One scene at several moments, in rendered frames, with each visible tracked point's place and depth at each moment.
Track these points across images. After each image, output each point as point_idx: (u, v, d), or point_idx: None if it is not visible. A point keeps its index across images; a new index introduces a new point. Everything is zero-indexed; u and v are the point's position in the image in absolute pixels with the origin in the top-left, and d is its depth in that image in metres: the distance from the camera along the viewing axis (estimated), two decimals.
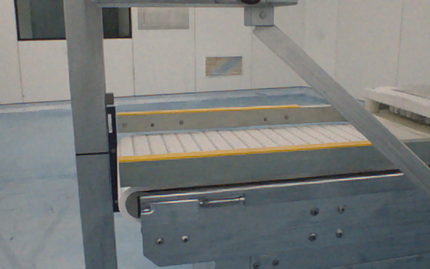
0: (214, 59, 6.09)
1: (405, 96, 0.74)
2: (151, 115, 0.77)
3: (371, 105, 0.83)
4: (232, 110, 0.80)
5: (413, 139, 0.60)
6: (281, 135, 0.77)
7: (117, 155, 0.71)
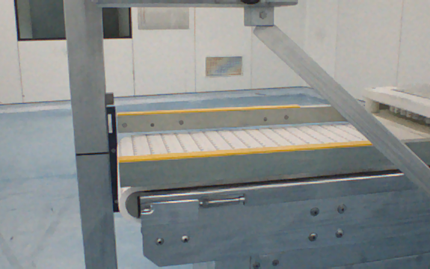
0: (214, 59, 6.09)
1: (405, 96, 0.74)
2: (151, 115, 0.77)
3: (371, 105, 0.83)
4: (232, 110, 0.80)
5: (413, 139, 0.60)
6: (281, 135, 0.77)
7: (117, 155, 0.71)
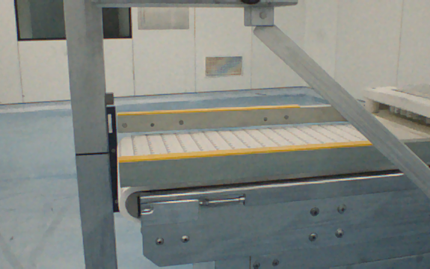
0: (214, 59, 6.09)
1: (405, 96, 0.74)
2: (151, 115, 0.77)
3: (371, 105, 0.83)
4: (232, 110, 0.80)
5: (413, 139, 0.60)
6: (281, 135, 0.77)
7: (117, 155, 0.71)
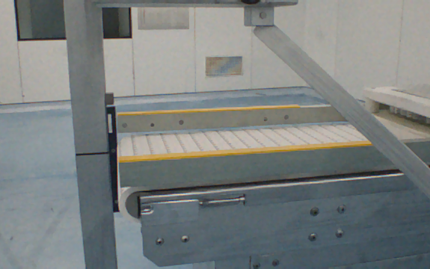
0: (214, 59, 6.09)
1: (405, 96, 0.74)
2: (151, 115, 0.77)
3: (371, 105, 0.83)
4: (232, 110, 0.80)
5: (413, 139, 0.60)
6: (281, 135, 0.77)
7: (117, 155, 0.71)
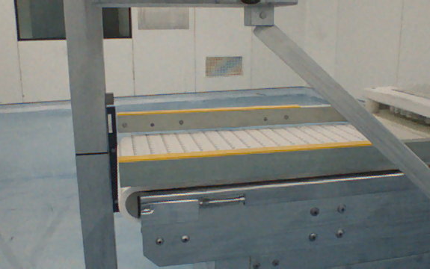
0: (214, 59, 6.09)
1: (405, 96, 0.74)
2: (151, 115, 0.77)
3: (371, 105, 0.83)
4: (232, 110, 0.80)
5: (413, 139, 0.60)
6: (281, 135, 0.77)
7: (117, 155, 0.71)
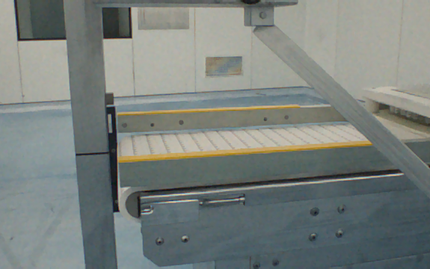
0: (214, 59, 6.09)
1: (405, 96, 0.74)
2: (151, 115, 0.77)
3: (371, 105, 0.83)
4: (232, 110, 0.80)
5: (413, 139, 0.60)
6: (281, 135, 0.77)
7: (117, 155, 0.71)
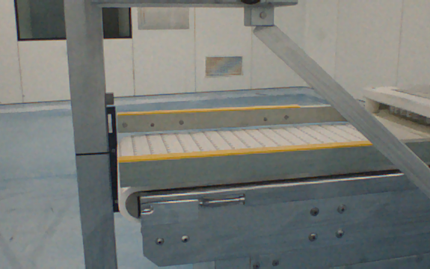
0: (214, 59, 6.09)
1: (405, 96, 0.74)
2: (151, 115, 0.77)
3: (371, 105, 0.83)
4: (232, 110, 0.80)
5: (413, 139, 0.60)
6: (281, 135, 0.77)
7: (117, 155, 0.71)
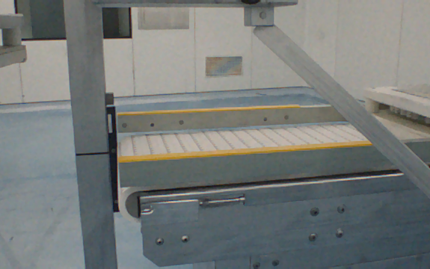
0: (214, 59, 6.09)
1: (405, 96, 0.74)
2: (151, 115, 0.77)
3: (371, 105, 0.83)
4: (232, 110, 0.80)
5: (413, 139, 0.60)
6: (281, 135, 0.77)
7: (117, 155, 0.71)
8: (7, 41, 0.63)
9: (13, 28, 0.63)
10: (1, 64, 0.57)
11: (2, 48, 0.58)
